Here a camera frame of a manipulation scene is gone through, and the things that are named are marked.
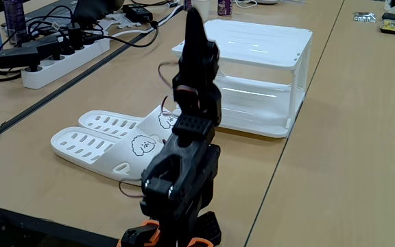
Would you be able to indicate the white shoe rack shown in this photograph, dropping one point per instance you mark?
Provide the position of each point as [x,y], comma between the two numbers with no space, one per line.
[259,41]

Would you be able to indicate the white slipper with dog print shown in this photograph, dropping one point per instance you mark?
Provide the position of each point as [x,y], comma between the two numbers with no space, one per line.
[111,121]
[87,147]

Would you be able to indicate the black power brick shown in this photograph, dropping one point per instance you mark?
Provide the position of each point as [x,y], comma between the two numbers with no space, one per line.
[45,44]

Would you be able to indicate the black plug-in power adapter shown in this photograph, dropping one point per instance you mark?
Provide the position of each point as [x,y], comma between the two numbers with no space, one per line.
[19,56]

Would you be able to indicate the white printed bracket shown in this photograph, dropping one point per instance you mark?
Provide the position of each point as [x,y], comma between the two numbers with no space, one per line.
[125,20]
[103,25]

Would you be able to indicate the black power plug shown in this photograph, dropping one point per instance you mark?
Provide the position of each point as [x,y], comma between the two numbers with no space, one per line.
[88,38]
[74,36]

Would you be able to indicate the white power strip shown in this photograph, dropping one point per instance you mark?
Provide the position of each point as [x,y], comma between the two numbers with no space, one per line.
[67,65]

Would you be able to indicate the white paper cup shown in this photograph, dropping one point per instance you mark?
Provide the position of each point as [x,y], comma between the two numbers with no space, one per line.
[205,10]

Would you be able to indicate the tall purple drink can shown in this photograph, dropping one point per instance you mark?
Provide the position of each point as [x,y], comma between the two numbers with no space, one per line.
[14,17]

